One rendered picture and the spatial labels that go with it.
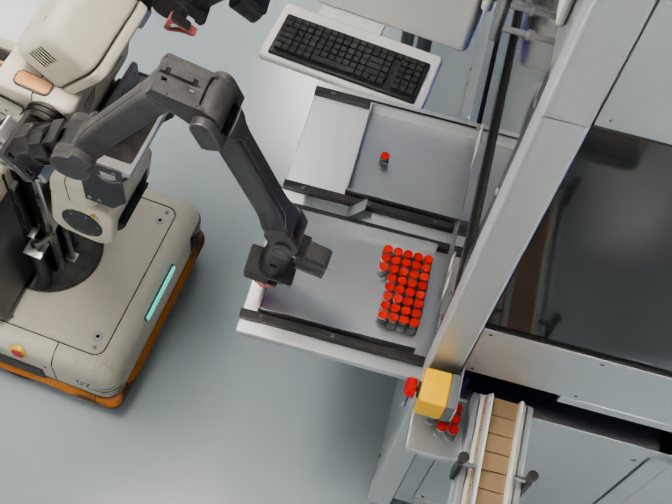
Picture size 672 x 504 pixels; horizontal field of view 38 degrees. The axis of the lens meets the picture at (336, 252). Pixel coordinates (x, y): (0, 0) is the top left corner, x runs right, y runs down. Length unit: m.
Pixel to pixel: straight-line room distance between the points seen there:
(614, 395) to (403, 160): 0.76
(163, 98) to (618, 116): 0.69
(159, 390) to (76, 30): 1.38
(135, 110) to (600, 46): 0.79
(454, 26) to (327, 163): 0.55
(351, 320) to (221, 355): 0.97
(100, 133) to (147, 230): 1.16
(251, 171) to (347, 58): 0.94
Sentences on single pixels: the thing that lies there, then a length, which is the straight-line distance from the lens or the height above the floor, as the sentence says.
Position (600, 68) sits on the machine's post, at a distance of 1.20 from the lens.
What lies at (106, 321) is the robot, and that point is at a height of 0.28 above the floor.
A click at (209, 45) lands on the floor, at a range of 3.66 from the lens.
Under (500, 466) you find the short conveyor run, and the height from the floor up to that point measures 0.93.
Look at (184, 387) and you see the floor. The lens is 2.97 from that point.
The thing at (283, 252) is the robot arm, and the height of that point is 1.14.
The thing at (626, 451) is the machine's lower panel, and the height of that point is 0.84.
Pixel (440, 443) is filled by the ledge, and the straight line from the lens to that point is 2.02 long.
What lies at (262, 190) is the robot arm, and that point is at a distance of 1.71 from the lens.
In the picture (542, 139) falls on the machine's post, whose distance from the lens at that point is 1.30.
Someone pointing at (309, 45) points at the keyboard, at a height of 0.83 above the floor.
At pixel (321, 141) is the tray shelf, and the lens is 2.33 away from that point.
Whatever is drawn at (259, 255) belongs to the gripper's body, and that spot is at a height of 1.01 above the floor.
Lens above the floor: 2.76
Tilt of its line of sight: 60 degrees down
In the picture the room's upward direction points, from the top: 11 degrees clockwise
